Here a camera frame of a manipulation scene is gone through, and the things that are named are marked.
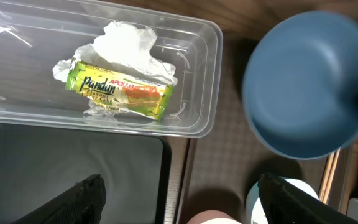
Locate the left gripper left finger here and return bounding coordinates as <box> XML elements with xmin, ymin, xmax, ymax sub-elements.
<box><xmin>13</xmin><ymin>174</ymin><xmax>106</xmax><ymax>224</ymax></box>

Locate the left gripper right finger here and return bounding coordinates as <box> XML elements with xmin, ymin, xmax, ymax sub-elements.
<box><xmin>258</xmin><ymin>173</ymin><xmax>358</xmax><ymax>224</ymax></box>

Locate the green yellow snack wrapper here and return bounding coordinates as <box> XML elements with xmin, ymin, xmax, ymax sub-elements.
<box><xmin>65</xmin><ymin>58</ymin><xmax>173</xmax><ymax>120</ymax></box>

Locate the dark blue bowl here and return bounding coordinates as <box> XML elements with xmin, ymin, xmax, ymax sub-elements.
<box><xmin>242</xmin><ymin>11</ymin><xmax>358</xmax><ymax>160</ymax></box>

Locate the white napkin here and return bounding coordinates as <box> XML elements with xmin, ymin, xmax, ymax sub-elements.
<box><xmin>52</xmin><ymin>20</ymin><xmax>178</xmax><ymax>118</ymax></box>

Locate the clear plastic waste bin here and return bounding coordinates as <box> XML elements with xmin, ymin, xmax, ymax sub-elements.
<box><xmin>0</xmin><ymin>0</ymin><xmax>224</xmax><ymax>139</ymax></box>

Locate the light blue rice bowl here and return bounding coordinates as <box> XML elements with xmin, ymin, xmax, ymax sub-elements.
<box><xmin>245</xmin><ymin>177</ymin><xmax>319</xmax><ymax>224</ymax></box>

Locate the black plastic tray bin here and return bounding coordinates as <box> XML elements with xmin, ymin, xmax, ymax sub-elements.
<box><xmin>0</xmin><ymin>124</ymin><xmax>172</xmax><ymax>223</ymax></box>

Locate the wooden chopstick right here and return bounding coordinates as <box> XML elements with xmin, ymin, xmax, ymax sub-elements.
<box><xmin>321</xmin><ymin>148</ymin><xmax>341</xmax><ymax>205</ymax></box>

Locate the brown serving tray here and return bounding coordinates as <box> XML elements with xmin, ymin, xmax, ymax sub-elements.
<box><xmin>163</xmin><ymin>37</ymin><xmax>358</xmax><ymax>224</ymax></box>

